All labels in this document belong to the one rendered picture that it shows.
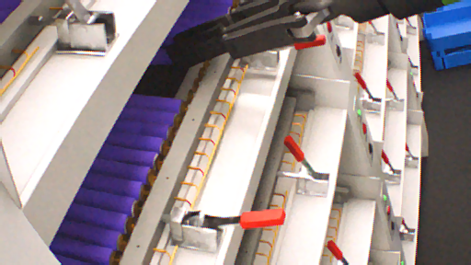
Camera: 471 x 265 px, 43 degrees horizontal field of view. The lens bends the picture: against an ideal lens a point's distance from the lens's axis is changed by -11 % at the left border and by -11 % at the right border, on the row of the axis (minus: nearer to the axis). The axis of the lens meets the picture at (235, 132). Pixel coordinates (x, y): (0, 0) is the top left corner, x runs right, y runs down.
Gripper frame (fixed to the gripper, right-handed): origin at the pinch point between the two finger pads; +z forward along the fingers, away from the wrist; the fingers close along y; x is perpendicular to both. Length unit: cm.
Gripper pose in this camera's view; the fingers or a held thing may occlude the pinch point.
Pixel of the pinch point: (203, 41)
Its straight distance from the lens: 68.7
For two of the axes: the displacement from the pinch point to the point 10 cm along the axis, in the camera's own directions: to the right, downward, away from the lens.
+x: 5.0, 7.4, 4.6
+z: -8.4, 2.7, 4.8
